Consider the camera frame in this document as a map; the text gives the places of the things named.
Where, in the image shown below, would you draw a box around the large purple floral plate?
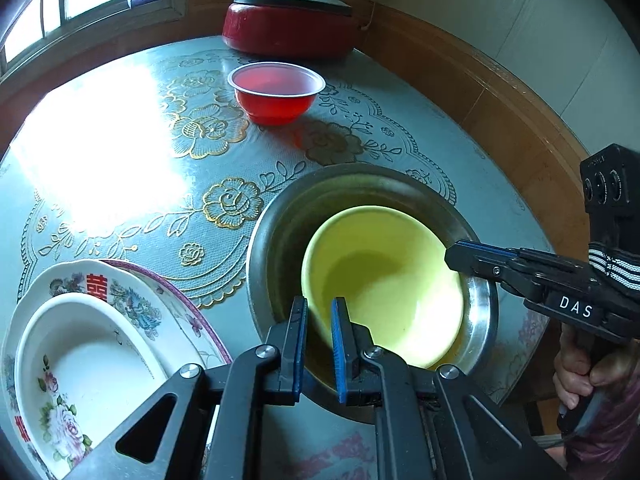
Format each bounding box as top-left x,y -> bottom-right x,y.
102,259 -> 232,368

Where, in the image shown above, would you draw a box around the white plate red characters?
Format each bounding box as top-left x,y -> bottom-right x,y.
1,260 -> 207,479

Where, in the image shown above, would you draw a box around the yellow bowl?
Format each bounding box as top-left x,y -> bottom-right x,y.
300,206 -> 464,368

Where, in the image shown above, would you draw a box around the small white rose dish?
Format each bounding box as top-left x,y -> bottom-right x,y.
14,292 -> 167,479

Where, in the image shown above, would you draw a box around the stainless steel bowl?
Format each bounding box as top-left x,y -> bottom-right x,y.
246,161 -> 500,426

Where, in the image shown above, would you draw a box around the red plastic bowl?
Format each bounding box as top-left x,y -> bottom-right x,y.
227,62 -> 326,126

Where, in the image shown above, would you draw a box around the person right hand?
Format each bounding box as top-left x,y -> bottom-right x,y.
552,324 -> 639,410

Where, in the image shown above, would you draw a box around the pink jacket right sleeve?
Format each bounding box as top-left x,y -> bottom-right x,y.
564,377 -> 640,479

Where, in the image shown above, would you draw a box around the floral plastic tablecloth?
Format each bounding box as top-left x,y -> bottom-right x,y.
0,34 -> 557,480

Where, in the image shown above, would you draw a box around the red pot with lid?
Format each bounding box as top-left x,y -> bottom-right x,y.
222,0 -> 358,60

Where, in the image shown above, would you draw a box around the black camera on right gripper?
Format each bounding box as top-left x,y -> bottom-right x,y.
579,143 -> 639,296

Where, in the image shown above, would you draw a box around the window with frame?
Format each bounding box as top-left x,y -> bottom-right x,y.
1,0 -> 186,80

